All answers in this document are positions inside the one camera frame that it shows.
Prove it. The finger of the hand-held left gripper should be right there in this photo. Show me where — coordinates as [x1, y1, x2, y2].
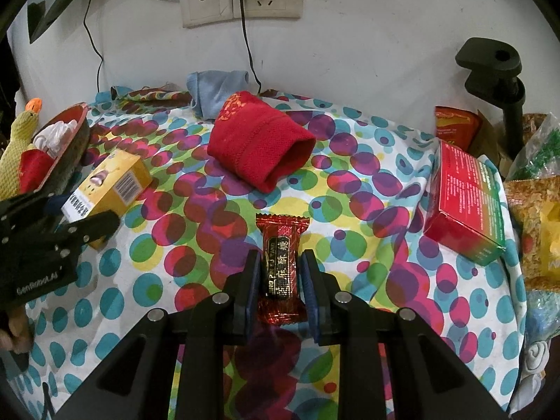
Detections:
[57, 211, 120, 252]
[0, 190, 73, 225]

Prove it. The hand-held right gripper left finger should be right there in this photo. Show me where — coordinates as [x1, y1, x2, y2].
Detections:
[55, 249, 263, 420]

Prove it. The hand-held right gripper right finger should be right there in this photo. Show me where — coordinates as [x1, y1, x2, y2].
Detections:
[300, 248, 512, 420]

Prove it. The red foil candy packet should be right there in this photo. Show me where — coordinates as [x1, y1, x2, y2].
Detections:
[255, 213, 310, 327]

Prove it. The red round bowl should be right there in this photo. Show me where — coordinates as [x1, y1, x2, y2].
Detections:
[17, 102, 91, 194]

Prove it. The yellow cardboard box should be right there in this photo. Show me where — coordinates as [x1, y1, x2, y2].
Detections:
[60, 149, 154, 250]

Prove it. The yellow duck plush toy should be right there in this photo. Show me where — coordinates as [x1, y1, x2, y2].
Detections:
[0, 98, 44, 200]

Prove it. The person's left hand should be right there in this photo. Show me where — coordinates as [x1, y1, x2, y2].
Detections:
[0, 302, 35, 354]

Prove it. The white cloth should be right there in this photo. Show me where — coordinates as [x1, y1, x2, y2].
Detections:
[33, 120, 79, 158]

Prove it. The polka dot table cloth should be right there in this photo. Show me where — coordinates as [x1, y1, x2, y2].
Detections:
[0, 90, 532, 420]

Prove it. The colourful patterned cloth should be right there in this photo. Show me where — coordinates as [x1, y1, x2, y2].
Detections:
[109, 81, 193, 108]

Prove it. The light blue cloth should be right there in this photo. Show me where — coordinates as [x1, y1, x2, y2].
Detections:
[186, 69, 250, 120]

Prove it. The red and green box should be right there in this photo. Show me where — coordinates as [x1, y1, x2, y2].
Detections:
[422, 140, 508, 267]

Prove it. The red orange snack bag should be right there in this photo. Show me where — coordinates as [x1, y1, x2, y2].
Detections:
[433, 106, 484, 152]

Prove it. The brown paper packet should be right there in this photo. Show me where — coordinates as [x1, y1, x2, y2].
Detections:
[470, 111, 513, 171]

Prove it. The clear bluish plastic bag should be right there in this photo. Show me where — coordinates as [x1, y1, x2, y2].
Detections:
[525, 289, 560, 346]

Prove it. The yellow orange snack bag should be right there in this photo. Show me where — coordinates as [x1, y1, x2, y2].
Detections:
[503, 177, 560, 292]

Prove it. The clear bag of green beads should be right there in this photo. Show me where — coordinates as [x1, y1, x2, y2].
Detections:
[503, 116, 560, 182]

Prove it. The thin black cable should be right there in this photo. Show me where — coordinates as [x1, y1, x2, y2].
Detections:
[82, 0, 106, 92]

